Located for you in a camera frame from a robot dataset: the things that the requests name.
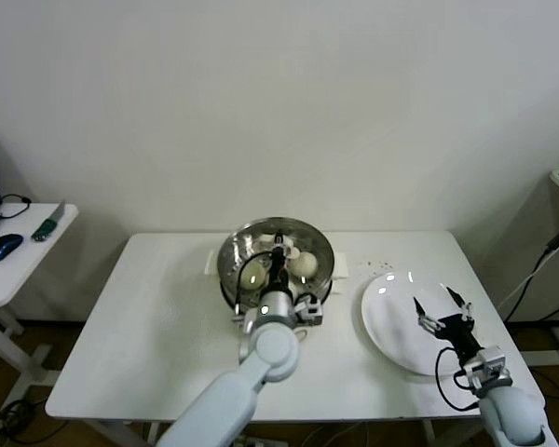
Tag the white round plate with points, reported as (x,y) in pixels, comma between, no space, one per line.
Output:
(391,326)

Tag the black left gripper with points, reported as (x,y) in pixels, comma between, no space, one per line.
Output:
(278,277)

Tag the white side table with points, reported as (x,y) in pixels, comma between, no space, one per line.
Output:
(28,261)

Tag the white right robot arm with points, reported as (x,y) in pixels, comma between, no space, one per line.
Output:
(512,414)

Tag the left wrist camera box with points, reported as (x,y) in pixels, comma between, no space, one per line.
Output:
(312,312)

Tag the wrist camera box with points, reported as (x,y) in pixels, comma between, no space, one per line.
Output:
(312,312)
(489,368)

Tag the stainless steel steamer basket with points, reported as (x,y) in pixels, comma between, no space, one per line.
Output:
(227,291)

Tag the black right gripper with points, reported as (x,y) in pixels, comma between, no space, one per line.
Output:
(461,333)

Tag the blue computer mouse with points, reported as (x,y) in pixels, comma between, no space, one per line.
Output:
(2,246)

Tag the round glass lid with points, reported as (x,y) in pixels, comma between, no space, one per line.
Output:
(242,247)

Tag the white steamed baozi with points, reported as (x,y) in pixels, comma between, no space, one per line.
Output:
(251,277)
(304,265)

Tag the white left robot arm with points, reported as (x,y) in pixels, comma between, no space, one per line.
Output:
(270,349)

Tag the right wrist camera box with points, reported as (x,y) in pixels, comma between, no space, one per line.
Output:
(489,368)

